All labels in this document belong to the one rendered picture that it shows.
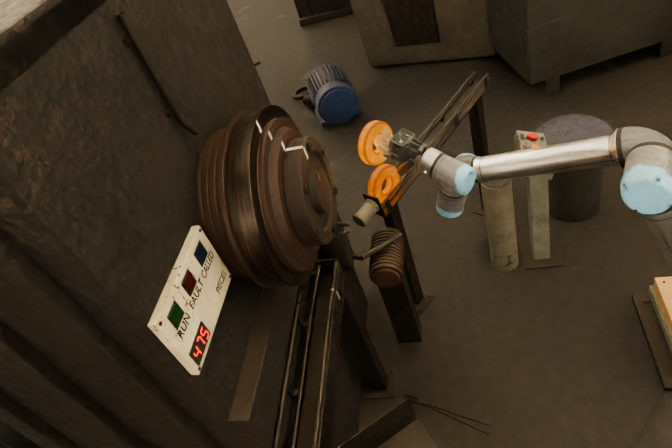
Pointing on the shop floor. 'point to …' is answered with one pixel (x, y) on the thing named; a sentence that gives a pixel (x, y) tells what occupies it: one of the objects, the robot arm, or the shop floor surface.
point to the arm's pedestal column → (654, 338)
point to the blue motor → (332, 95)
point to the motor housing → (394, 286)
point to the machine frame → (129, 210)
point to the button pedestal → (548, 257)
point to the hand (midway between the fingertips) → (374, 138)
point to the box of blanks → (576, 5)
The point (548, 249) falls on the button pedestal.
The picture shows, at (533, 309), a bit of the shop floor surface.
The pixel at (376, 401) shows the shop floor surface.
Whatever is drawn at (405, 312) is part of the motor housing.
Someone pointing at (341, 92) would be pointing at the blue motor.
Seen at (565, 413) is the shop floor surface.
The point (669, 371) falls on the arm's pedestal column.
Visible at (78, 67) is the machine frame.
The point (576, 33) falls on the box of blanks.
